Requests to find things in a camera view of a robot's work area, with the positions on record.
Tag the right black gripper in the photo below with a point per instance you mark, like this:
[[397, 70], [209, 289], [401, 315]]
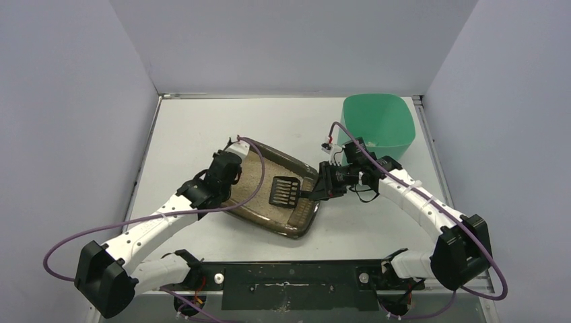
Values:
[[329, 184]]

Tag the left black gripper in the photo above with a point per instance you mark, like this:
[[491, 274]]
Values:
[[229, 184]]

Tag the black slotted litter scoop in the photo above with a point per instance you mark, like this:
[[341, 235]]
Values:
[[286, 192]]

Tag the dark plastic litter tray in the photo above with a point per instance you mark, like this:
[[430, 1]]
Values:
[[309, 208]]

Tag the green plastic bin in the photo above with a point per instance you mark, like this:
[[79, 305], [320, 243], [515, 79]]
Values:
[[384, 119]]

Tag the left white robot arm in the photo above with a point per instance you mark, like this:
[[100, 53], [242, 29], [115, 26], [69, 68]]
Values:
[[111, 274]]

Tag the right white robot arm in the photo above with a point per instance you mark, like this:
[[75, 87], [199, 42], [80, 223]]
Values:
[[462, 248]]

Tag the beige cat litter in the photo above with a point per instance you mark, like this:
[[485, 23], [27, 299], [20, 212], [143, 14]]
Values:
[[259, 206]]

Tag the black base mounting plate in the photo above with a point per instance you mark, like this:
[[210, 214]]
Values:
[[300, 285]]

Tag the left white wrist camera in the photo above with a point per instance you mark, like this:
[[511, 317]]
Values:
[[238, 147]]

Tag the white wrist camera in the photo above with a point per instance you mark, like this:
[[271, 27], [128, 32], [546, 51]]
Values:
[[238, 147], [334, 151]]

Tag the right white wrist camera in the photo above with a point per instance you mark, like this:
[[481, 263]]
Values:
[[334, 151]]

